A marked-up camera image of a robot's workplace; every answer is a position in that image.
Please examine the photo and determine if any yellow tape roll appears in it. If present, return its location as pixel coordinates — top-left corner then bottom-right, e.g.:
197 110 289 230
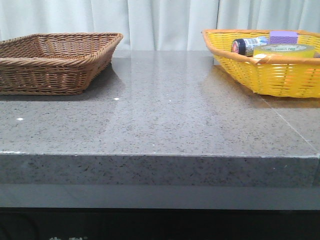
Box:
253 44 316 58

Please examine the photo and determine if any white curtain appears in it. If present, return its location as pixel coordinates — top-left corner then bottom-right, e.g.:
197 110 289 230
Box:
0 0 320 51

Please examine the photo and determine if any small dark labelled bottle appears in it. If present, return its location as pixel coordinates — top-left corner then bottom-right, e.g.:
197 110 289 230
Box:
231 36 269 57

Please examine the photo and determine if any brown wicker basket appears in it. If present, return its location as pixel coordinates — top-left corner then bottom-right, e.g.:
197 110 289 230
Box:
0 32 123 96

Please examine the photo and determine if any yellow plastic woven basket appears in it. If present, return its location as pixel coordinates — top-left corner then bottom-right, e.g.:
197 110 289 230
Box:
202 29 320 98

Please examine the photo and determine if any purple sponge block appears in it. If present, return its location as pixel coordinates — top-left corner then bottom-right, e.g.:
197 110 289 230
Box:
268 30 299 44

